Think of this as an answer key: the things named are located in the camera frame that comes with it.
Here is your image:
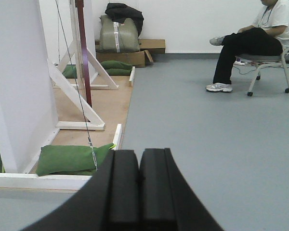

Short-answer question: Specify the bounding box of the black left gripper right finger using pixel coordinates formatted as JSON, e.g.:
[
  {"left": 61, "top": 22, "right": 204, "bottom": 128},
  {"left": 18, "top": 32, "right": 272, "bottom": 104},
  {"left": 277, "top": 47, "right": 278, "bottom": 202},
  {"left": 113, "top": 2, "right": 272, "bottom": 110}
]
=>
[{"left": 140, "top": 148, "right": 222, "bottom": 231}]

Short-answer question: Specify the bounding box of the lower far green sandbag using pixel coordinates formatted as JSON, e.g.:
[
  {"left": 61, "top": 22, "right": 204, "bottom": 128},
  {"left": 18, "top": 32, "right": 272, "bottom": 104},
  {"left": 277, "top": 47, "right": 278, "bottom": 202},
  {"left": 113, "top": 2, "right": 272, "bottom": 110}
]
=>
[{"left": 106, "top": 68, "right": 131, "bottom": 76}]

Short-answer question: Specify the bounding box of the black jacket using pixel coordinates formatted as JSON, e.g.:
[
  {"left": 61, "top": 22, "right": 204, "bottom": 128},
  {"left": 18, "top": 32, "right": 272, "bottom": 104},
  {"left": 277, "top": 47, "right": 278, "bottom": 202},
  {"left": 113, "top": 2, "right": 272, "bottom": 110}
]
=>
[{"left": 105, "top": 3, "right": 144, "bottom": 36}]

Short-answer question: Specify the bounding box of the upper far green sandbag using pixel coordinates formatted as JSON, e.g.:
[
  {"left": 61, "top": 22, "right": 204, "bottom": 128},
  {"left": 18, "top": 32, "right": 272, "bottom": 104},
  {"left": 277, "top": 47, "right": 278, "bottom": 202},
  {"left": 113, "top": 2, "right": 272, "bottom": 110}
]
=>
[{"left": 101, "top": 60, "right": 133, "bottom": 70}]

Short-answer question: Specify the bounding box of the steel guy wire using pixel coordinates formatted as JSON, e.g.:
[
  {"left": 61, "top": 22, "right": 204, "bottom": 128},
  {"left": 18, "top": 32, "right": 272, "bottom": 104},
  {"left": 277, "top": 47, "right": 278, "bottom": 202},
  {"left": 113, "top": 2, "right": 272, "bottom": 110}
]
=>
[{"left": 54, "top": 0, "right": 98, "bottom": 172}]

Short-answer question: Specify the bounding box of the closed cardboard box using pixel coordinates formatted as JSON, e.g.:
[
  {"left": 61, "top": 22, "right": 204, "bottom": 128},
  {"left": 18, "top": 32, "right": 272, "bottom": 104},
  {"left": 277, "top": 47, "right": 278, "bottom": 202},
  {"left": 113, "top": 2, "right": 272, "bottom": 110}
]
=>
[{"left": 138, "top": 39, "right": 166, "bottom": 54}]

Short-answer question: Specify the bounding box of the near green sandbag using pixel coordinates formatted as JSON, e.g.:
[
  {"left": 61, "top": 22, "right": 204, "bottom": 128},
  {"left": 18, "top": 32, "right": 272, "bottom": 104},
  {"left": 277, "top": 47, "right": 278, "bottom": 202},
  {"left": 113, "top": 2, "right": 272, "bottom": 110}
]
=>
[{"left": 36, "top": 143, "right": 116, "bottom": 176}]

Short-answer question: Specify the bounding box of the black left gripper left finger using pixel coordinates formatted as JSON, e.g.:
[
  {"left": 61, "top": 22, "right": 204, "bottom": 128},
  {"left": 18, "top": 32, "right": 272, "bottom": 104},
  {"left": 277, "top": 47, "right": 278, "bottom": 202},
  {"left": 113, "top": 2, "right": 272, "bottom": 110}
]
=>
[{"left": 21, "top": 149, "right": 139, "bottom": 231}]

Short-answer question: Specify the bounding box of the open cardboard box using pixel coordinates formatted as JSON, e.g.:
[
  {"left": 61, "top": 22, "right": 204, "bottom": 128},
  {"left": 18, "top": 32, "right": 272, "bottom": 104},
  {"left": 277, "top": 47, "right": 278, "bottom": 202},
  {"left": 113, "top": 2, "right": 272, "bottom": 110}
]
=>
[{"left": 96, "top": 50, "right": 154, "bottom": 67}]

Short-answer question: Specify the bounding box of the middle green sandbag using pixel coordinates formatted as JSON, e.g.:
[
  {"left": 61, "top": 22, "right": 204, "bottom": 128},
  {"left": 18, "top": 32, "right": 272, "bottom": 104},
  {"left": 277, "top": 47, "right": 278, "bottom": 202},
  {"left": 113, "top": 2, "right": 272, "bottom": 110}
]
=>
[{"left": 62, "top": 64, "right": 77, "bottom": 79}]

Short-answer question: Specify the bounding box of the grey floor cable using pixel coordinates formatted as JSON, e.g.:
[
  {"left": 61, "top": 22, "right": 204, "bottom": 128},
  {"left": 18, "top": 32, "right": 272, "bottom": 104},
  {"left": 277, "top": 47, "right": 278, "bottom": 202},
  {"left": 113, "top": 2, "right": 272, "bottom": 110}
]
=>
[{"left": 234, "top": 63, "right": 284, "bottom": 75}]

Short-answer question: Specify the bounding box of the large olive sack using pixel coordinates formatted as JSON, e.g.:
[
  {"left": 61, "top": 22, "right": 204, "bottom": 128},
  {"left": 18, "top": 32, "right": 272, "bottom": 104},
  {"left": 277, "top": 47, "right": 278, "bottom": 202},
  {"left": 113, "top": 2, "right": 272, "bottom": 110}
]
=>
[{"left": 99, "top": 15, "right": 140, "bottom": 53}]

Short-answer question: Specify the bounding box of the seated person white shirt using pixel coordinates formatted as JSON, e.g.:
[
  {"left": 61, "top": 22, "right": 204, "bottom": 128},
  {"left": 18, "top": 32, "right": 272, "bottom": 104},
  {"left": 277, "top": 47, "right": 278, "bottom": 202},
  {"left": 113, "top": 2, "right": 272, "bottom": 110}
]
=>
[{"left": 206, "top": 0, "right": 289, "bottom": 92}]

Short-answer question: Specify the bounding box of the grey rolling chair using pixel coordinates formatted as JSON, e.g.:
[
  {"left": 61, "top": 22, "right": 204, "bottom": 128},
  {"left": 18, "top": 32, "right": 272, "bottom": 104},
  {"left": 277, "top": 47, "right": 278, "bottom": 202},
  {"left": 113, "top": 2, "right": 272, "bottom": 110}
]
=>
[{"left": 238, "top": 46, "right": 289, "bottom": 96}]

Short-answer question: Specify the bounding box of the brown wooden door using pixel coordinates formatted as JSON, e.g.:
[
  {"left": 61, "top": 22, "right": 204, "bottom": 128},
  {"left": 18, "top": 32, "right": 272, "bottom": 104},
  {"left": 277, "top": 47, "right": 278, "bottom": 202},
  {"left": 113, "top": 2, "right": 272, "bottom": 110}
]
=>
[{"left": 75, "top": 0, "right": 92, "bottom": 107}]

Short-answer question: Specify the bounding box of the white wooden door frame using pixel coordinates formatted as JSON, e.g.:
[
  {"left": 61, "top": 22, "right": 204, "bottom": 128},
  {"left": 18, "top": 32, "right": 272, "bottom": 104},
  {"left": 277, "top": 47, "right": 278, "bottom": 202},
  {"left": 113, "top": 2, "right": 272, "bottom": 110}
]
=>
[{"left": 0, "top": 0, "right": 136, "bottom": 191}]

